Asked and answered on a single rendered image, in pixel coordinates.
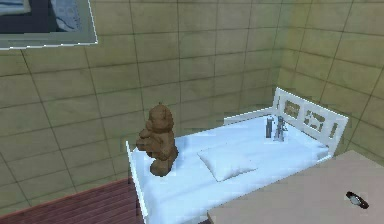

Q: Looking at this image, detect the black wristwatch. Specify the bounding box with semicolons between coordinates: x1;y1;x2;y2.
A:
345;190;370;210

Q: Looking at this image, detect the white pillow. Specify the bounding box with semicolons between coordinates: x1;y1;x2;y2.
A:
196;147;258;183

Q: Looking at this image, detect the brown teddy bear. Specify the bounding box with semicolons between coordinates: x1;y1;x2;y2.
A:
135;102;179;178

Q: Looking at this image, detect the beige table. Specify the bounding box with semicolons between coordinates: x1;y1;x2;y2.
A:
206;149;384;224

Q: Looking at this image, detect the white framed window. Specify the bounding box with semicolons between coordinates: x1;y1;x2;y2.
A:
0;0;99;51

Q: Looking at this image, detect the white bed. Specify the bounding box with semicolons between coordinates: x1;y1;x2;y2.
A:
125;87;350;224

